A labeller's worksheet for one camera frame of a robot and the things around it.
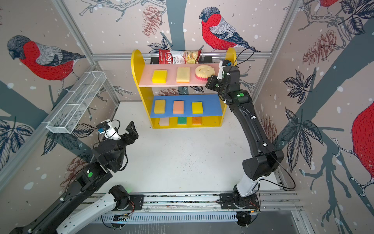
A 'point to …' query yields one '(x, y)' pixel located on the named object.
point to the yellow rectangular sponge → (159, 107)
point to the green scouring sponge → (181, 121)
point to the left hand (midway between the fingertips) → (125, 125)
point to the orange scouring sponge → (196, 120)
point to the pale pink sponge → (164, 121)
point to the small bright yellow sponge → (197, 107)
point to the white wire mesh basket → (80, 98)
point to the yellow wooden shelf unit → (214, 107)
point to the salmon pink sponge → (178, 107)
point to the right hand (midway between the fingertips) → (203, 80)
